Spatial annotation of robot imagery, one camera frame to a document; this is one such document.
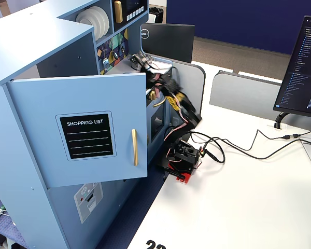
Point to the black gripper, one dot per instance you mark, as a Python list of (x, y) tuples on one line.
[(142, 61)]

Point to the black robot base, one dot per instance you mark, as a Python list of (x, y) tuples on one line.
[(185, 155)]

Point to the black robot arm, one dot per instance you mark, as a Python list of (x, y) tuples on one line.
[(186, 109)]

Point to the gray metal pot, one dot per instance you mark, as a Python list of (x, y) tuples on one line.
[(134, 63)]

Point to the hanging metal ladle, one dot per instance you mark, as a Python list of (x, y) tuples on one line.
[(115, 55)]

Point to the black Dell monitor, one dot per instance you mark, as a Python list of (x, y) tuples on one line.
[(168, 41)]

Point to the gold oven knob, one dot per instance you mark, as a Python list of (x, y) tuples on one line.
[(153, 95)]

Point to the hanging metal grater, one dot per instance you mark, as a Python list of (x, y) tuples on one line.
[(105, 62)]

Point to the black waste bin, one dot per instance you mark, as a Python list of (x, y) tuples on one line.
[(156, 15)]

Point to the white toy plate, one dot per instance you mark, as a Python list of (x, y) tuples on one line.
[(99, 19), (106, 20), (86, 22)]

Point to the gray desk divider panel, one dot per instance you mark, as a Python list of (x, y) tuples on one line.
[(194, 85), (243, 96)]

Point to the blue office partition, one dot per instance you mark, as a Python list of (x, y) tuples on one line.
[(235, 20)]

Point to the blue toy kitchen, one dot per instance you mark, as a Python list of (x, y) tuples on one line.
[(28, 39)]

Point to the red table clamp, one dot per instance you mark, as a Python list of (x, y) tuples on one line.
[(184, 178)]

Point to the blue shopping list door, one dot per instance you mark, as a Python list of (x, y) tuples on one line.
[(28, 129)]

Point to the black monitor stand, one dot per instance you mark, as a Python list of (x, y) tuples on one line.
[(281, 119)]

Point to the black monitor showing code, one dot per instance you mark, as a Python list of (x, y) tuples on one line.
[(303, 72)]

